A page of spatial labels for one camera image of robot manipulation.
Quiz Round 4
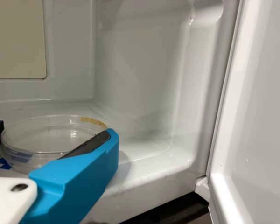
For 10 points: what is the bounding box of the incubator door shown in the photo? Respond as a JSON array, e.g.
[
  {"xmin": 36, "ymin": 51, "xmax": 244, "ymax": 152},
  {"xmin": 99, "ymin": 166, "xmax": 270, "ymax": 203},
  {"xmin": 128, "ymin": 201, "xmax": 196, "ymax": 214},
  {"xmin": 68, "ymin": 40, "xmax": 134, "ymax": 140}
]
[{"xmin": 205, "ymin": 0, "xmax": 280, "ymax": 224}]

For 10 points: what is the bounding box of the white incubator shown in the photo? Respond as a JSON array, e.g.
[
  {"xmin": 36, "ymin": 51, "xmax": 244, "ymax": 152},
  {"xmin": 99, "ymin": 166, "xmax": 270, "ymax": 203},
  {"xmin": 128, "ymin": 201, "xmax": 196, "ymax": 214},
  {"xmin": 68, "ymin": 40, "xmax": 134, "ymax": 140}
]
[{"xmin": 0, "ymin": 0, "xmax": 242, "ymax": 206}]

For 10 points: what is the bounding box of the petri dish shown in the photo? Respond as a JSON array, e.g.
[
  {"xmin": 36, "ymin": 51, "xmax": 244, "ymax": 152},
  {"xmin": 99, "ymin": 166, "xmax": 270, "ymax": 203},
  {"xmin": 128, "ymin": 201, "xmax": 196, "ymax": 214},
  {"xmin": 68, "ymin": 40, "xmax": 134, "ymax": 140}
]
[{"xmin": 0, "ymin": 114, "xmax": 108, "ymax": 175}]

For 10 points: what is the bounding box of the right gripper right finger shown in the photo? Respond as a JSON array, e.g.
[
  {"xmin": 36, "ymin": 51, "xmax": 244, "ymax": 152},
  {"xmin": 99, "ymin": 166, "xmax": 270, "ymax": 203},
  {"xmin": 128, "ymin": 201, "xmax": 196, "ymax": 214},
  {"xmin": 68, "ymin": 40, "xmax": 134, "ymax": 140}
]
[{"xmin": 21, "ymin": 127, "xmax": 119, "ymax": 224}]

